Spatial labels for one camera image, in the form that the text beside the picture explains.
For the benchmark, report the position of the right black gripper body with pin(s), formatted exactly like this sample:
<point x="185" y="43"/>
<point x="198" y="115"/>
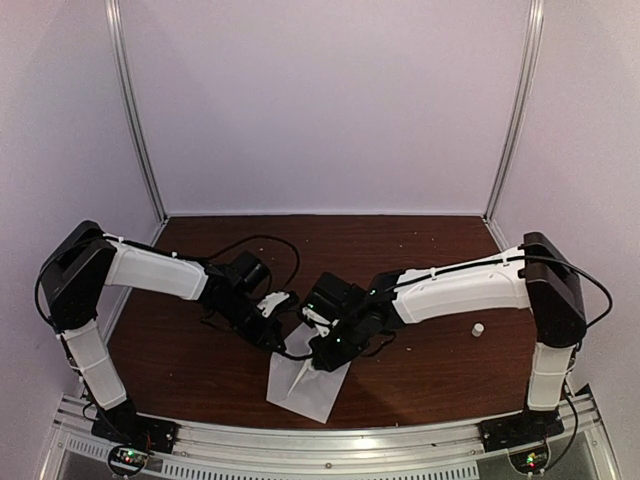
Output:
<point x="351" y="343"/>

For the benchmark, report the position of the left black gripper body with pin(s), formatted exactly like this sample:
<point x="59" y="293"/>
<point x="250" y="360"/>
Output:
<point x="255" y="333"/>

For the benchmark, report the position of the grey envelope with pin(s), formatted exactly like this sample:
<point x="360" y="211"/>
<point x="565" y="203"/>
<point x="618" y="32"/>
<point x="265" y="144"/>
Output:
<point x="297" y="387"/>

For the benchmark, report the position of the white glue stick cap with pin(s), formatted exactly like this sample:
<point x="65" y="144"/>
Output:
<point x="478" y="330"/>

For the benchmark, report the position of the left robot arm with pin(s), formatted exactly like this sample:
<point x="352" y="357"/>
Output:
<point x="88" y="260"/>

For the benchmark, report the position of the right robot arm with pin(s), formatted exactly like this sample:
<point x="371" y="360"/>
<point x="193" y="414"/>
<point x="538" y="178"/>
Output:
<point x="534" y="276"/>

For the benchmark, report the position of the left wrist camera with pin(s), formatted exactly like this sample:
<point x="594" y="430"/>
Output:
<point x="273" y="302"/>

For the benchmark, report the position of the front aluminium rail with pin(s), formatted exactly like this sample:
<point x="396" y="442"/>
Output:
<point x="452" y="450"/>

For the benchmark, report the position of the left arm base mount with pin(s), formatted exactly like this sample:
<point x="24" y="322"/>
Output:
<point x="131" y="453"/>

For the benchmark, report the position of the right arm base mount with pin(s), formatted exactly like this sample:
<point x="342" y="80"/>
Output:
<point x="524" y="438"/>

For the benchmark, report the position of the left aluminium frame post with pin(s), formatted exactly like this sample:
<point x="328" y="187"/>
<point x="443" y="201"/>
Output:
<point x="132" y="115"/>

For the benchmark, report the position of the aluminium frame post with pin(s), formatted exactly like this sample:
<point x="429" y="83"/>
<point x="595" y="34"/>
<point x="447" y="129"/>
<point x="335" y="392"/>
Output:
<point x="132" y="115"/>
<point x="528" y="66"/>

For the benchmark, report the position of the right aluminium frame post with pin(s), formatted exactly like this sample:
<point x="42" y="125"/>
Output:
<point x="528" y="66"/>

